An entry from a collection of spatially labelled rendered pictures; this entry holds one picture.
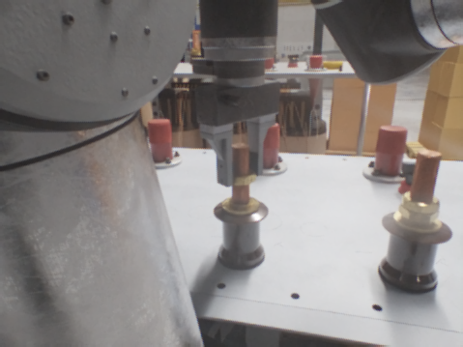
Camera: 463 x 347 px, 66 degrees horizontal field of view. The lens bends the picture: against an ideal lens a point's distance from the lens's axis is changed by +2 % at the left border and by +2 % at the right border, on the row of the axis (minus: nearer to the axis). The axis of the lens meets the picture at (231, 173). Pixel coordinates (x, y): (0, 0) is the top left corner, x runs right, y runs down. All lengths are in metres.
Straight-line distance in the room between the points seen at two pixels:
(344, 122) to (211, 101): 4.87
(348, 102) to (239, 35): 4.83
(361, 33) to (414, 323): 0.38
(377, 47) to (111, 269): 0.33
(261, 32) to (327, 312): 0.39
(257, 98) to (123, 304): 0.41
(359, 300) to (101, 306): 0.46
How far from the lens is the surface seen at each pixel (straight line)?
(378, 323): 0.56
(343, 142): 5.40
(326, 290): 0.59
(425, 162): 0.56
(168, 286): 0.20
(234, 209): 0.58
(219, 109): 0.49
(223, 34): 0.49
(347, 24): 0.41
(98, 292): 0.17
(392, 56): 0.42
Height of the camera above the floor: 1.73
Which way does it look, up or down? 21 degrees down
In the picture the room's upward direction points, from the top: 1 degrees counter-clockwise
